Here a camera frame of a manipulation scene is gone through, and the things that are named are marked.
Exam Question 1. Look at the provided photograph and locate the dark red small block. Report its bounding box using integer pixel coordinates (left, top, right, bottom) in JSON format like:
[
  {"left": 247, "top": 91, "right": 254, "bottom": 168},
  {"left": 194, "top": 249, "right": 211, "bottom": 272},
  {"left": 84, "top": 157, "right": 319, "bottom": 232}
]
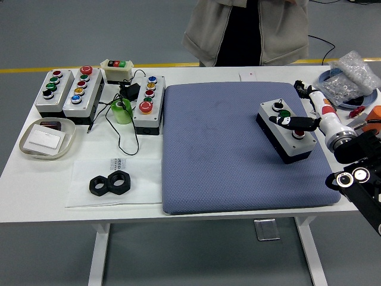
[{"left": 39, "top": 120, "right": 63, "bottom": 132}]

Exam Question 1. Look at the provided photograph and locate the grey box with black knob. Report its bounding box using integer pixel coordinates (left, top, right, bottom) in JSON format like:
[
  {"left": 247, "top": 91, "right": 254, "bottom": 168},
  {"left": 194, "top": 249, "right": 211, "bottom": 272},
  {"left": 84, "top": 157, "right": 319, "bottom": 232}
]
[{"left": 34, "top": 69, "right": 75, "bottom": 119}]

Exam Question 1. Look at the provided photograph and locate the blue and white plate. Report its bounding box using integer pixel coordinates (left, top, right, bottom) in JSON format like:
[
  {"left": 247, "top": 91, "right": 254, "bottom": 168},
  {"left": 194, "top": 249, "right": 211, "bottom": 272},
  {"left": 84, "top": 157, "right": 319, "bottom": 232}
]
[{"left": 317, "top": 70, "right": 379, "bottom": 110}]

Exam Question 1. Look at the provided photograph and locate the black floor cable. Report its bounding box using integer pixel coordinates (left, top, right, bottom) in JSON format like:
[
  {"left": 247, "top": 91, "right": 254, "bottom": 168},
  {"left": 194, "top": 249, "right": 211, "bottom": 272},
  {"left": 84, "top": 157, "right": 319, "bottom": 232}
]
[{"left": 308, "top": 34, "right": 336, "bottom": 65}]

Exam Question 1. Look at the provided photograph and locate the person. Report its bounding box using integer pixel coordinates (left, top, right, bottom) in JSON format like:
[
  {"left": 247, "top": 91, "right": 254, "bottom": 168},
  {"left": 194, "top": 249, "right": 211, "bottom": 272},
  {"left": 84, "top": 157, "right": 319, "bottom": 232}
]
[{"left": 181, "top": 0, "right": 310, "bottom": 68}]

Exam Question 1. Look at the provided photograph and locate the grey metal block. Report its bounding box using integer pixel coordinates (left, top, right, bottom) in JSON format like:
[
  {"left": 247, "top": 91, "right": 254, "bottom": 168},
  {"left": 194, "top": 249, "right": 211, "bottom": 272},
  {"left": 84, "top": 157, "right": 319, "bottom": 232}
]
[{"left": 346, "top": 114, "right": 370, "bottom": 130}]

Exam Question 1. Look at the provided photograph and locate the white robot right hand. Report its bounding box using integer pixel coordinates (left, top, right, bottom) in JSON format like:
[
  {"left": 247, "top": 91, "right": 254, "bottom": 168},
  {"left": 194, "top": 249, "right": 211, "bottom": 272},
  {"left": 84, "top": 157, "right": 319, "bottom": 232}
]
[{"left": 268, "top": 83, "right": 357, "bottom": 147}]

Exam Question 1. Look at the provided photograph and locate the orange cylinder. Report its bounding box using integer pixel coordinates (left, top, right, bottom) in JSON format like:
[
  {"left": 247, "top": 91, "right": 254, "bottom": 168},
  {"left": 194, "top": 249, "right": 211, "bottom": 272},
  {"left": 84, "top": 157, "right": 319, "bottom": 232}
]
[{"left": 361, "top": 105, "right": 381, "bottom": 132}]

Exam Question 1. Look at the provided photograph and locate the large black hex nut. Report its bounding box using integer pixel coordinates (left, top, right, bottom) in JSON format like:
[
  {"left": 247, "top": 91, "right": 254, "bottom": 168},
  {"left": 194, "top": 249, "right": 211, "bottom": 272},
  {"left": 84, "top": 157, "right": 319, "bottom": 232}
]
[{"left": 107, "top": 170, "right": 132, "bottom": 196}]

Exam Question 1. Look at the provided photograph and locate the white shallow tray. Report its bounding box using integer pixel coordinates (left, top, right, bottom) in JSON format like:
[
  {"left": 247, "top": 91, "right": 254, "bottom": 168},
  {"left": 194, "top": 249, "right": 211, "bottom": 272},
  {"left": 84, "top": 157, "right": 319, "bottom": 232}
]
[{"left": 18, "top": 117, "right": 77, "bottom": 161}]

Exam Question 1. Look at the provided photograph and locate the grey four-button control box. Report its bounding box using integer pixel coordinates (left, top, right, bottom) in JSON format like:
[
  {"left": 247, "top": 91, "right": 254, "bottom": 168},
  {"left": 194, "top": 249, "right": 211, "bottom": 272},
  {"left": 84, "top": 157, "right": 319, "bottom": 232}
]
[{"left": 255, "top": 100, "right": 318, "bottom": 164}]

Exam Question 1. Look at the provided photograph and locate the bubble wrap bag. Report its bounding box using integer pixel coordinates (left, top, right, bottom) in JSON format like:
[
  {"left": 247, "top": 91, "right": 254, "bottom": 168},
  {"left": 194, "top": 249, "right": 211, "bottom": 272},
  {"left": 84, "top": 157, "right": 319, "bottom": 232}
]
[{"left": 330, "top": 50, "right": 381, "bottom": 96}]

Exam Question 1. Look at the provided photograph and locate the black power adapter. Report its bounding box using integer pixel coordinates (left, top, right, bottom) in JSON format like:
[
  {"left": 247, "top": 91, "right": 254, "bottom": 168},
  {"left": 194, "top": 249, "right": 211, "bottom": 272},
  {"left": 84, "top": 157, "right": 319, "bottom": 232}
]
[{"left": 118, "top": 82, "right": 141, "bottom": 101}]

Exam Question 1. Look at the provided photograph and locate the cream switch box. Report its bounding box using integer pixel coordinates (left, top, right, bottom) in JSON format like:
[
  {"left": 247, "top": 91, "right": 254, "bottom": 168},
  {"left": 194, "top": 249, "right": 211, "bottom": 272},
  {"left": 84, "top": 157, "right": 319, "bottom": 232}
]
[{"left": 99, "top": 58, "right": 135, "bottom": 85}]

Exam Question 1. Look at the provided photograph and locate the blue-grey padded mat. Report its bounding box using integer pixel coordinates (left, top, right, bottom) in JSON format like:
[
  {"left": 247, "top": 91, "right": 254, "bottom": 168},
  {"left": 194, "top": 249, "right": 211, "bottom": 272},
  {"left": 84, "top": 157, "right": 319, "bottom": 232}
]
[{"left": 161, "top": 82, "right": 342, "bottom": 215}]

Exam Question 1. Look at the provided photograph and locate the green tape roll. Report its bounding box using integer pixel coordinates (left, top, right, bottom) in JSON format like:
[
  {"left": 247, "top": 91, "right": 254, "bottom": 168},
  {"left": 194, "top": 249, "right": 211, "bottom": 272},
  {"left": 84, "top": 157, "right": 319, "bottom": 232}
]
[{"left": 110, "top": 98, "right": 133, "bottom": 125}]

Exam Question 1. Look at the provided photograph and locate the white card with red dot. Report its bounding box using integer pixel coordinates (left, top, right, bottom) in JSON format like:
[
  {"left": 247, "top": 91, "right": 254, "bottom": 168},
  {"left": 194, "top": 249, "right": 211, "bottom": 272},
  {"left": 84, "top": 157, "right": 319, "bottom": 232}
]
[{"left": 238, "top": 72, "right": 258, "bottom": 83}]

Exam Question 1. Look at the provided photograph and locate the white wall switch plate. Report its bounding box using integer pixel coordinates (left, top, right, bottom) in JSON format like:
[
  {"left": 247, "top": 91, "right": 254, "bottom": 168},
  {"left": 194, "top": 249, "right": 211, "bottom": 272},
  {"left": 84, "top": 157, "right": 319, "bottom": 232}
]
[{"left": 23, "top": 124, "right": 67, "bottom": 156}]

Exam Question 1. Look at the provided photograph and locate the clear bag of washers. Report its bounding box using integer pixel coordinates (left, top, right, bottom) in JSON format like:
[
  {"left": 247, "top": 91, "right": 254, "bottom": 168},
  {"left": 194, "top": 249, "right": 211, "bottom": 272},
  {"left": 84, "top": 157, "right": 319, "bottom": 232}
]
[{"left": 316, "top": 71, "right": 367, "bottom": 107}]

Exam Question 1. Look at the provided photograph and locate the wide grey five-button box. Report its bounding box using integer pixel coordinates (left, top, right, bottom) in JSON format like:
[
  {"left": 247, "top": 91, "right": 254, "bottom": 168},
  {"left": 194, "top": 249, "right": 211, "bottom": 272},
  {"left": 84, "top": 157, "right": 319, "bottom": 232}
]
[{"left": 62, "top": 65, "right": 105, "bottom": 125}]

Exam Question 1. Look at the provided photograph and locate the narrow grey five-button box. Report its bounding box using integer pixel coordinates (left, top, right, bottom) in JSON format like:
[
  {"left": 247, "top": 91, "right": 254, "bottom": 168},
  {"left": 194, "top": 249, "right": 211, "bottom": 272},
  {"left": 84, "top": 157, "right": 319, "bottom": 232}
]
[{"left": 132, "top": 74, "right": 166, "bottom": 136}]

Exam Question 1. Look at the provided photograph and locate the white table leg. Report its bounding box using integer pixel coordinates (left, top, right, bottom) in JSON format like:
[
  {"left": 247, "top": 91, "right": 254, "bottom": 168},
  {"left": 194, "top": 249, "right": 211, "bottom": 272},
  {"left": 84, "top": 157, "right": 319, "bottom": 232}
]
[
  {"left": 88, "top": 222, "right": 111, "bottom": 286},
  {"left": 294, "top": 216, "right": 328, "bottom": 286}
]

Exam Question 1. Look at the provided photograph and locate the small black hex nut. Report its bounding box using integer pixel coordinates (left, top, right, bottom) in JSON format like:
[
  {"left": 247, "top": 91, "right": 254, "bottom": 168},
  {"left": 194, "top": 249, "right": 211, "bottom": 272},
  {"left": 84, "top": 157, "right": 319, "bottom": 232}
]
[{"left": 88, "top": 175, "right": 111, "bottom": 197}]

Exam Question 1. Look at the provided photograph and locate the thin black adapter cord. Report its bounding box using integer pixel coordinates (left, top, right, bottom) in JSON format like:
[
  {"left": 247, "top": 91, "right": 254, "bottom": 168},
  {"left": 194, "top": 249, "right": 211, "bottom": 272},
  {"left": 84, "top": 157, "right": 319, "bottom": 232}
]
[{"left": 86, "top": 69, "right": 146, "bottom": 156}]

